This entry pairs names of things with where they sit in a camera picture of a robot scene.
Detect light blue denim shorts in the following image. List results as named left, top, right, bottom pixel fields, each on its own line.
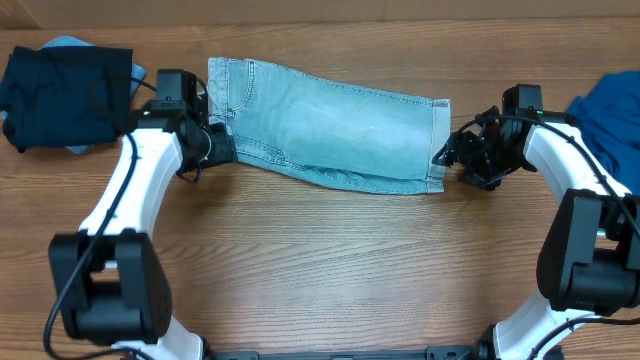
left=208, top=57, right=451, bottom=195

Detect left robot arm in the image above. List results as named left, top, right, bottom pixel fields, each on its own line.
left=43, top=69, right=237, bottom=359

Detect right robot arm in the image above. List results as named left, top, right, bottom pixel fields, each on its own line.
left=425, top=84, right=639, bottom=360

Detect folded light blue garment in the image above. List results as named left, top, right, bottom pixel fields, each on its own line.
left=0, top=35, right=148, bottom=155

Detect crumpled blue t-shirt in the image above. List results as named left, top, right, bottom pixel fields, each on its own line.
left=567, top=71, right=639, bottom=195

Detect folded dark navy garment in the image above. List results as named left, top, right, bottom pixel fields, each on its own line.
left=0, top=45, right=134, bottom=154

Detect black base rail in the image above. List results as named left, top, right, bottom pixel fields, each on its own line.
left=204, top=345, right=473, bottom=360

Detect brown cardboard wall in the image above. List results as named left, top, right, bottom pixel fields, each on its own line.
left=1, top=0, right=639, bottom=30

